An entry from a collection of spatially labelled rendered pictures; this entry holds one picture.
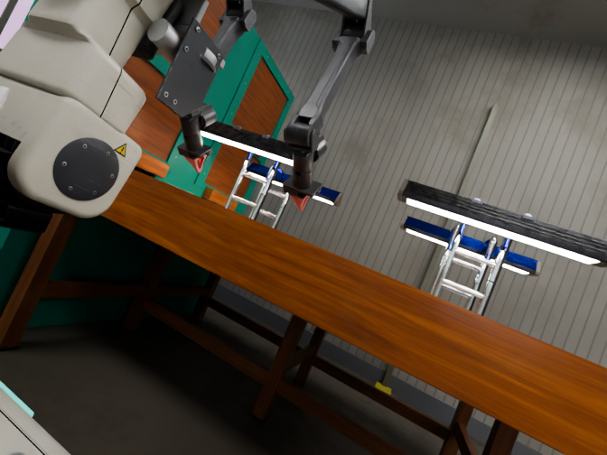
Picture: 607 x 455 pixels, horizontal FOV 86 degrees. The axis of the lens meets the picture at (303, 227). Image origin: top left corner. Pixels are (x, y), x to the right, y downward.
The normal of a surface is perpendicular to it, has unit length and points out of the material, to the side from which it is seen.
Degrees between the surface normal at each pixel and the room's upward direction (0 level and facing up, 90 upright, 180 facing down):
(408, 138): 90
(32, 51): 82
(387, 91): 90
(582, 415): 90
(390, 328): 90
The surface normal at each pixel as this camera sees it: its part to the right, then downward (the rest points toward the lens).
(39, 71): -0.24, -0.32
